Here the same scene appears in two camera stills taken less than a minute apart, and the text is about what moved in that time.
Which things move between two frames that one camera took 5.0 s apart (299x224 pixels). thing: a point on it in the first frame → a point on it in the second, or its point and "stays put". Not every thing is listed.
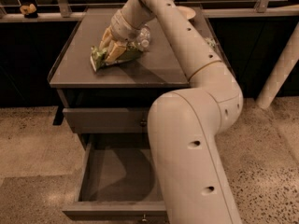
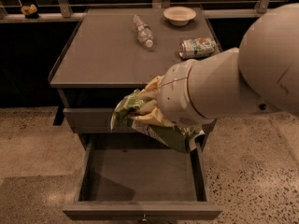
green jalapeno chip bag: x=97 y=56 → x=181 y=137
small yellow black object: x=29 y=11 stays put
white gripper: x=123 y=30 → x=175 y=93
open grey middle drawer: x=121 y=178 stays put
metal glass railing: x=34 y=4 stays put
